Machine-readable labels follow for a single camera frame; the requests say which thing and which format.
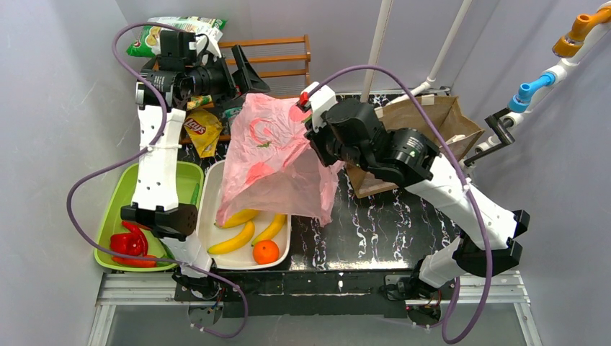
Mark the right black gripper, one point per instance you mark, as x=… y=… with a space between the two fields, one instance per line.
x=320 y=145

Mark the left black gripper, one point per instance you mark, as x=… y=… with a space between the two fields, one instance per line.
x=229 y=82

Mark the pink plastic grocery bag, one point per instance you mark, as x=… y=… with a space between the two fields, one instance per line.
x=270 y=165

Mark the yellow banana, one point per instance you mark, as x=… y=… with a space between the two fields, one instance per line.
x=236 y=242
x=239 y=218
x=272 y=230

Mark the orange fruit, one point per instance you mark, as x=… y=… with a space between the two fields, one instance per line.
x=265 y=252

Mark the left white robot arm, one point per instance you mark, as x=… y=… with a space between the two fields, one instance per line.
x=155 y=203

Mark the green yellow snack bag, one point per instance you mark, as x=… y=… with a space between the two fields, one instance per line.
x=198 y=101

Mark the yellow Lays chips bag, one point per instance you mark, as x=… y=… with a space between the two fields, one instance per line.
x=204 y=130

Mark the green white chips bag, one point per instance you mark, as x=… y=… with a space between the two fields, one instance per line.
x=147 y=43

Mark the brown burlap tote bag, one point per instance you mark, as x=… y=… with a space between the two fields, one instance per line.
x=459 y=133

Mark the teal candy packet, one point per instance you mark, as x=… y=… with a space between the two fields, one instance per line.
x=230 y=115

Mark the wooden shelf rack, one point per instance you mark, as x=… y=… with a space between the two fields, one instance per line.
x=281 y=62

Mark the green plastic bin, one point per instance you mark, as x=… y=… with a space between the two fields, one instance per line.
x=189 y=179

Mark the green cucumber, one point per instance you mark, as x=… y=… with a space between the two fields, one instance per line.
x=195 y=194

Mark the black pipe clamp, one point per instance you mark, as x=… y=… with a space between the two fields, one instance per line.
x=501 y=130

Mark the blue pipe valve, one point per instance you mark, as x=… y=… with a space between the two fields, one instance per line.
x=522 y=99

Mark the red bell pepper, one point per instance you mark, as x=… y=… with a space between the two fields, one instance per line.
x=131 y=243

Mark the orange pipe valve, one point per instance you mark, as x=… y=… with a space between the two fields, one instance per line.
x=569 y=45

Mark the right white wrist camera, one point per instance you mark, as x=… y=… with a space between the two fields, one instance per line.
x=316 y=99

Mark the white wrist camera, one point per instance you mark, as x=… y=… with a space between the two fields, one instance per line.
x=316 y=99
x=209 y=40

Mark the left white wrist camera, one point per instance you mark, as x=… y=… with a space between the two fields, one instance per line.
x=209 y=40

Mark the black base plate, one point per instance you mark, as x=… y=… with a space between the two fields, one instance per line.
x=308 y=293

